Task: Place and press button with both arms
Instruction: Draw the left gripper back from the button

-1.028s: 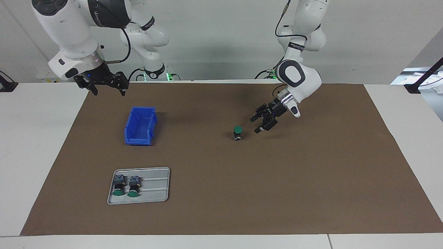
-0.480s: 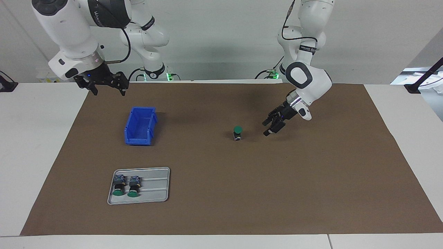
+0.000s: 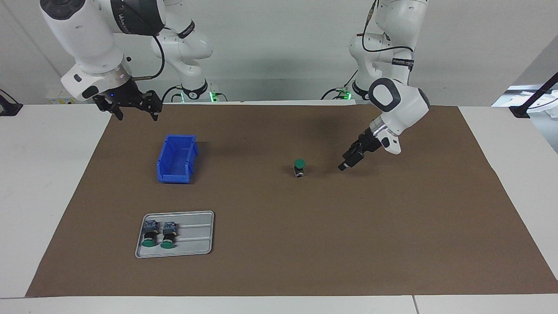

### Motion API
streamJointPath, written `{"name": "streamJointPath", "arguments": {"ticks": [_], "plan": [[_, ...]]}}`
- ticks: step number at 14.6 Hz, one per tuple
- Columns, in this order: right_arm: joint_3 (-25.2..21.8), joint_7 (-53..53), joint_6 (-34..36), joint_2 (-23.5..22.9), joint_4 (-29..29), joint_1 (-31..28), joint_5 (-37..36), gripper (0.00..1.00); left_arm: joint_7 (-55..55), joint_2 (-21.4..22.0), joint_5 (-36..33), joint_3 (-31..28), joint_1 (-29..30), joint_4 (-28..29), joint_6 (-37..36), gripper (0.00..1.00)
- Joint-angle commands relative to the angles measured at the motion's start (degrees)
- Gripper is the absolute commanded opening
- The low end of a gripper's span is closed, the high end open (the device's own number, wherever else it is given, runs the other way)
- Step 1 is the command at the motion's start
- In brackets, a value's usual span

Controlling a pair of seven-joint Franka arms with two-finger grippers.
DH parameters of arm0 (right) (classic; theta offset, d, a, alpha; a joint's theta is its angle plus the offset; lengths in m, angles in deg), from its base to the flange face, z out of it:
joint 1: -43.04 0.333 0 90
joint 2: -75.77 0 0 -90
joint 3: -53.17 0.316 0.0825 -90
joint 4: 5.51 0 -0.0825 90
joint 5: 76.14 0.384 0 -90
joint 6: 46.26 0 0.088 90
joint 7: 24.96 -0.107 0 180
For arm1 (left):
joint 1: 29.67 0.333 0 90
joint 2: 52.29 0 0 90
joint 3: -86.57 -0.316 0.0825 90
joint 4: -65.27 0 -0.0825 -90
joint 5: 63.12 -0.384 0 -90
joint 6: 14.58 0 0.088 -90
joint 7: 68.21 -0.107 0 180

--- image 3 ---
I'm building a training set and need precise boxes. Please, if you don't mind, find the brown paper table mat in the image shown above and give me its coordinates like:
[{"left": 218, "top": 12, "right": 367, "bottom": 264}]
[{"left": 25, "top": 103, "right": 558, "bottom": 298}]

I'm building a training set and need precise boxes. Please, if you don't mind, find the black base cable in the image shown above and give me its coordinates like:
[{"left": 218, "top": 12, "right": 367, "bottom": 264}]
[
  {"left": 321, "top": 68, "right": 360, "bottom": 100},
  {"left": 161, "top": 85, "right": 184, "bottom": 103}
]

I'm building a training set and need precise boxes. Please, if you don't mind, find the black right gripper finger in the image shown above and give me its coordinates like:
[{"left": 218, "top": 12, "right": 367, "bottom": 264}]
[
  {"left": 93, "top": 95, "right": 125, "bottom": 121},
  {"left": 140, "top": 90, "right": 163, "bottom": 122}
]

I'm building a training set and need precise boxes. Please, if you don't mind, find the black table clamp bracket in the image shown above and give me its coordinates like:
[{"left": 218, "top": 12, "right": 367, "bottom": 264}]
[{"left": 0, "top": 89, "right": 23, "bottom": 116}]

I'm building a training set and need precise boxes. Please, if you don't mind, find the black left base cable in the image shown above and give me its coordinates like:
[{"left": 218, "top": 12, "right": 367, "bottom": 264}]
[{"left": 321, "top": 68, "right": 360, "bottom": 100}]

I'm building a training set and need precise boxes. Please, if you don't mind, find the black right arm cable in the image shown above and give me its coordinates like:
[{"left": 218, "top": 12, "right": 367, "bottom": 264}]
[{"left": 131, "top": 33, "right": 166, "bottom": 82}]

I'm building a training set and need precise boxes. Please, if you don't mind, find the silver metal tray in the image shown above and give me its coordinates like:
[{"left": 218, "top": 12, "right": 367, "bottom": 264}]
[{"left": 135, "top": 211, "right": 215, "bottom": 259}]

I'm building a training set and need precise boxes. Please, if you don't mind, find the black stand with clamp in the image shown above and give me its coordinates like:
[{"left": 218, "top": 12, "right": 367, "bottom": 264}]
[{"left": 509, "top": 72, "right": 558, "bottom": 118}]

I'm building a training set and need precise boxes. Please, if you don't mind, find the black right base cable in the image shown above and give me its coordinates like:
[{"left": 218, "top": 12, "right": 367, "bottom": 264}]
[{"left": 161, "top": 85, "right": 184, "bottom": 103}]

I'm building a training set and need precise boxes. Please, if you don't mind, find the white cluttered side surface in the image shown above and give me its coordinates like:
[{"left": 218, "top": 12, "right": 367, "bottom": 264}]
[{"left": 493, "top": 85, "right": 558, "bottom": 118}]

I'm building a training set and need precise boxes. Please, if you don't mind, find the white and yellow box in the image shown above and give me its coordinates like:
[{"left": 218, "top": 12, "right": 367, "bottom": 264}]
[{"left": 46, "top": 86, "right": 72, "bottom": 105}]

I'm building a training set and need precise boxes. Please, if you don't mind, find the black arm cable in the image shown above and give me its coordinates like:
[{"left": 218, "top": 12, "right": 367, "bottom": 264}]
[
  {"left": 131, "top": 33, "right": 166, "bottom": 82},
  {"left": 362, "top": 0, "right": 415, "bottom": 66}
]

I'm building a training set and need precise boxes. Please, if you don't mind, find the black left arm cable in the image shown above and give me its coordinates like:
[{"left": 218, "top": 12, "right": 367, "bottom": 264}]
[{"left": 362, "top": 0, "right": 415, "bottom": 66}]

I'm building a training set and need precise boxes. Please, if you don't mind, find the blue plastic storage bin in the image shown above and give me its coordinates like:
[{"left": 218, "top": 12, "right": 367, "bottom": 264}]
[{"left": 157, "top": 134, "right": 199, "bottom": 184}]

